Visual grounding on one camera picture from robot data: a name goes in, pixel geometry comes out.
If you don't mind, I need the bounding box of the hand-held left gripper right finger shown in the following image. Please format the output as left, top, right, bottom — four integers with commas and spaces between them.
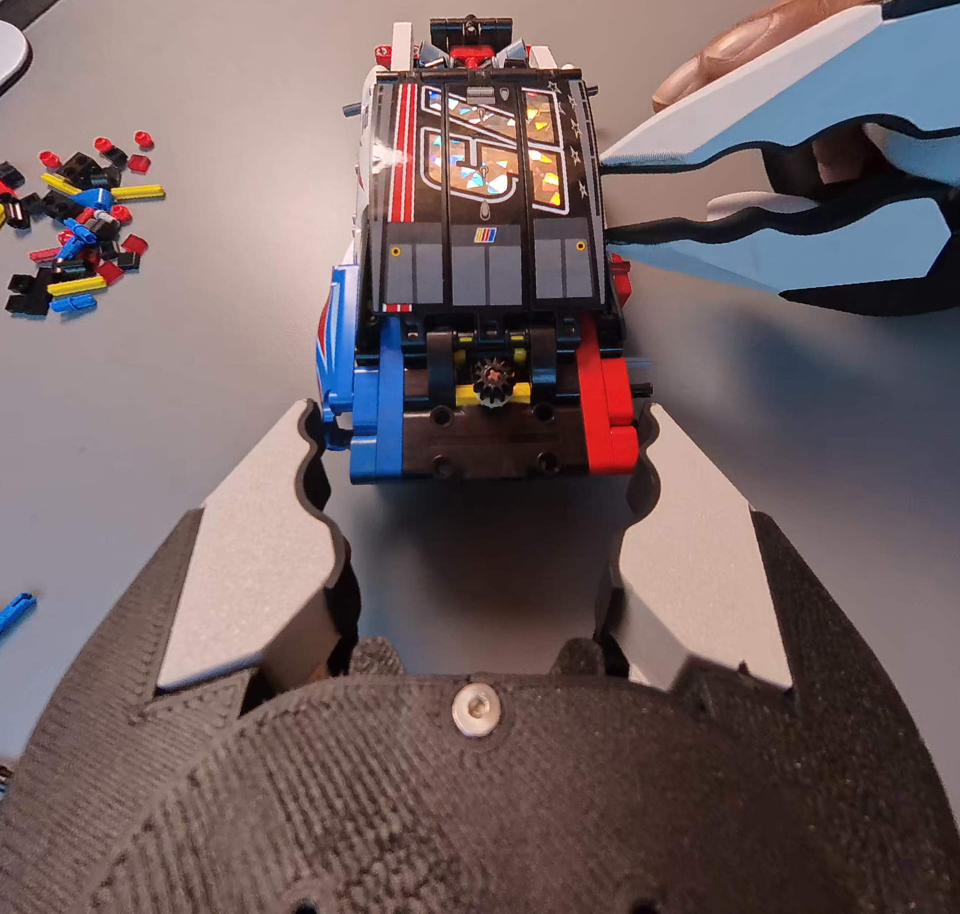
594, 403, 794, 696

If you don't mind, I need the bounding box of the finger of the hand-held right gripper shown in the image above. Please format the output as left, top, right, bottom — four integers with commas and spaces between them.
606, 183, 960, 302
598, 0, 960, 180

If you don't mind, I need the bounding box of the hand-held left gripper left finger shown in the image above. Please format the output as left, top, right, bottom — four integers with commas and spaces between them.
156, 399, 363, 705

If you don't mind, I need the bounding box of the lego race car model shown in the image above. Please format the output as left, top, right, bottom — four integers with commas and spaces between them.
307, 13, 655, 488

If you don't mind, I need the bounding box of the pile of small lego pieces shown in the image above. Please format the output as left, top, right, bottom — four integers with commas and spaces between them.
0, 130, 166, 317

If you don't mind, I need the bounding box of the person's right hand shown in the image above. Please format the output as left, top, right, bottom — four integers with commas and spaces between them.
651, 0, 888, 184

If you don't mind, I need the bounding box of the white book stand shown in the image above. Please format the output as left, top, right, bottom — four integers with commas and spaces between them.
0, 18, 35, 94

